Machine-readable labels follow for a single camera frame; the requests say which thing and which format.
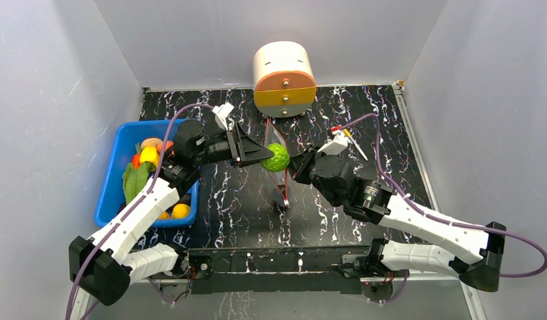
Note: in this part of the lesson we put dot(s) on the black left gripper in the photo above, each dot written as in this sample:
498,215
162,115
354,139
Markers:
243,148

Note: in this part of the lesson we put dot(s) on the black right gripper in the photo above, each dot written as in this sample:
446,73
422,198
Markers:
305,164

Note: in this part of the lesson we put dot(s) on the clear red-zipper zip bag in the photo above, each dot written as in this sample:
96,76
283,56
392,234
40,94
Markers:
277,182

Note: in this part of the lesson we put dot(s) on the green toy custard apple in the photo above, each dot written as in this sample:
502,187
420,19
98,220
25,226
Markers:
280,159

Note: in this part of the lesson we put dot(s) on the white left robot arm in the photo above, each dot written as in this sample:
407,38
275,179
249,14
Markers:
103,264

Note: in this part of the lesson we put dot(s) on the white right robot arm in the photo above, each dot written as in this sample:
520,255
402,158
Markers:
472,253

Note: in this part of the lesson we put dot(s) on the yellow-tipped white pen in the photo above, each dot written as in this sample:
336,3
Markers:
356,145

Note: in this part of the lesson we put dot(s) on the round three-drawer mini cabinet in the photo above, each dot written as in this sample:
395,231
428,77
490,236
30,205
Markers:
283,81

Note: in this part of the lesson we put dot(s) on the yellow toy lemon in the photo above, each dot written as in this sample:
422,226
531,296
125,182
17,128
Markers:
180,211

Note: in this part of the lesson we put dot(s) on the tan toy potato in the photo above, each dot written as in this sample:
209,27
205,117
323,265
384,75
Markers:
151,142

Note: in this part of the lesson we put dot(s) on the yellow toy bell pepper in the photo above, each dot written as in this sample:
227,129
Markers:
149,155

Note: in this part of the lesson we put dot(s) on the yellow-orange toy walnut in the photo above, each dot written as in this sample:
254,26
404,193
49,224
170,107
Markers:
164,216

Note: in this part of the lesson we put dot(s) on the green leafy vegetable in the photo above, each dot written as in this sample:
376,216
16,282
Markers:
134,180

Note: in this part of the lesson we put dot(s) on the blue plastic bin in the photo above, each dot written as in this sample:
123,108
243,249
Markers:
112,196

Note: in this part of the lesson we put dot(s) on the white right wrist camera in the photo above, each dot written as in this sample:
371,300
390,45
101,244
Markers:
337,144

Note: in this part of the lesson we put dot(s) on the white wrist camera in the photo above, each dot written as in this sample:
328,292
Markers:
337,144
222,114

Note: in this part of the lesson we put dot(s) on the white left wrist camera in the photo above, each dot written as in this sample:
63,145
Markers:
222,114

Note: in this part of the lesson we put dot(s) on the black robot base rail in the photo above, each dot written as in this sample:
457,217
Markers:
284,269

